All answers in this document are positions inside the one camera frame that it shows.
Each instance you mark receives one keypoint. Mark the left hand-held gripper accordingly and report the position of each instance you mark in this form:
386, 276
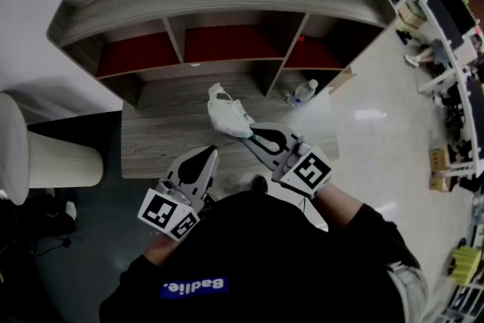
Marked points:
159, 212

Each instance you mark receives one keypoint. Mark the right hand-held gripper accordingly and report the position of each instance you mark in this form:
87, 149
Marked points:
310, 172

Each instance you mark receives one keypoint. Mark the yellow-green ribbed object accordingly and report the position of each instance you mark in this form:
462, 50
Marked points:
466, 266

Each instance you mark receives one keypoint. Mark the clear plastic water bottle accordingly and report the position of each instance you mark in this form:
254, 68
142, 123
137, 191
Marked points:
302, 92

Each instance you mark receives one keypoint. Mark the wood-grain panel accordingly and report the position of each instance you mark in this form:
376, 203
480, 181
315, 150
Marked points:
170, 140

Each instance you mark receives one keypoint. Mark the small cardboard box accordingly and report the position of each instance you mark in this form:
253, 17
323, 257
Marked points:
439, 159
440, 183

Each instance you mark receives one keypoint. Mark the person's black shoe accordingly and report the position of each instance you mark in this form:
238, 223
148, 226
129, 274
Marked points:
259, 185

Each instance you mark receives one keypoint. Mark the person's left forearm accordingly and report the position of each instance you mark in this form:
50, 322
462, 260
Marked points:
162, 251

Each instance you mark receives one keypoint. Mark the open cardboard box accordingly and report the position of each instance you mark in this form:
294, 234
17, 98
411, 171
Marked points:
342, 81

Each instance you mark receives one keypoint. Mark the long white workbench row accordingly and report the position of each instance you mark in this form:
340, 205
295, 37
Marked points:
435, 83

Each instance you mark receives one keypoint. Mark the beige storage box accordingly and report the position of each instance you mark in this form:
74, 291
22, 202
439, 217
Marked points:
410, 16

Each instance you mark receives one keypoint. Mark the person's black sweatshirt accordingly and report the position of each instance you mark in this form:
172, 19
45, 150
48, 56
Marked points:
264, 257

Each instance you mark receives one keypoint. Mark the white metal rack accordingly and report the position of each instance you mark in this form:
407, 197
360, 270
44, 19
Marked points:
467, 304

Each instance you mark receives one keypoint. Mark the person's right forearm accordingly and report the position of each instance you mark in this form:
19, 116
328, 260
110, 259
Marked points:
336, 206

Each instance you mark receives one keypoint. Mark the white tissues pack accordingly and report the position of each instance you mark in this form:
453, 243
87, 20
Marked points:
227, 113

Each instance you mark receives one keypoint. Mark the black monitor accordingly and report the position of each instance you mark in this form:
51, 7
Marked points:
444, 19
477, 117
457, 5

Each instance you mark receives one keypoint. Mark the white ribbed pedestal table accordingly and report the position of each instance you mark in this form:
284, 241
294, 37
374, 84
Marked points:
60, 166

